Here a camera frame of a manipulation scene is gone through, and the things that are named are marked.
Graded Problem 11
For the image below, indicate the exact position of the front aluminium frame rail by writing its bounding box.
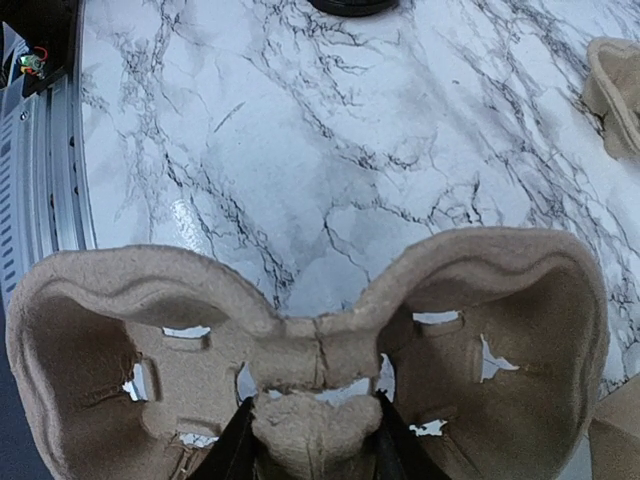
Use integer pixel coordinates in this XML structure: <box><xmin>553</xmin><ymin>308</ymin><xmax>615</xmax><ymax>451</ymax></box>
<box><xmin>1</xmin><ymin>76</ymin><xmax>97</xmax><ymax>304</ymax></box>

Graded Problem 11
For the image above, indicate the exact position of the brown paper takeout bag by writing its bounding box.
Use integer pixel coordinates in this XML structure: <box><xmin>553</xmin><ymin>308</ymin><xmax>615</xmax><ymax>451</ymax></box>
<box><xmin>589</xmin><ymin>376</ymin><xmax>640</xmax><ymax>480</ymax></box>

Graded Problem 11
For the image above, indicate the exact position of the brown cardboard cup carrier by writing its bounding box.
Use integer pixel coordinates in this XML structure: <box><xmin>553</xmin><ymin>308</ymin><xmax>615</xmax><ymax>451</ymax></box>
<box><xmin>582</xmin><ymin>37</ymin><xmax>639</xmax><ymax>159</ymax></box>

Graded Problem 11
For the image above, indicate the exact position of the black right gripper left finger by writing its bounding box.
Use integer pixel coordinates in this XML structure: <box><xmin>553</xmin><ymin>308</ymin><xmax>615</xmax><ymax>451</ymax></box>
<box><xmin>194</xmin><ymin>397</ymin><xmax>257</xmax><ymax>480</ymax></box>

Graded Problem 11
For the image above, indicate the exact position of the black plastic cup lid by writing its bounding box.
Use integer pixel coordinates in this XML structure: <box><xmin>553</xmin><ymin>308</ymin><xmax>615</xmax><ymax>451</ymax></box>
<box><xmin>309</xmin><ymin>0</ymin><xmax>399</xmax><ymax>18</ymax></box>

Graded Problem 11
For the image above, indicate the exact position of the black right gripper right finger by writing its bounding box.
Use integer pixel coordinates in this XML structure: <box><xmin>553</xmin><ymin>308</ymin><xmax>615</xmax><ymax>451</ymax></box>
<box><xmin>374</xmin><ymin>390</ymin><xmax>450</xmax><ymax>480</ymax></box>

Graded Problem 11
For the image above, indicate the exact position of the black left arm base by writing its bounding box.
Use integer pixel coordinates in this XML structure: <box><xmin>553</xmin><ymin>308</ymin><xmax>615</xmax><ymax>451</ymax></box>
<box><xmin>1</xmin><ymin>1</ymin><xmax>81</xmax><ymax>98</ymax></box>

